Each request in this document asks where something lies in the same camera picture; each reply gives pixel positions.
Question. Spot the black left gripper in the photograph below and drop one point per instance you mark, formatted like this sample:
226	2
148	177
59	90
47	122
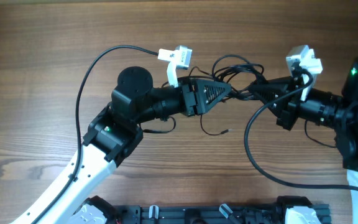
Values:
191	106

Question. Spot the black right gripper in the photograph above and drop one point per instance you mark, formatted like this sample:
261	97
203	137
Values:
267	89

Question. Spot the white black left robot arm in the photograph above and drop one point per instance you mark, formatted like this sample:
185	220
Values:
114	134

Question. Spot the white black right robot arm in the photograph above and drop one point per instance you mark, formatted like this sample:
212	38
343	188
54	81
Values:
323	108

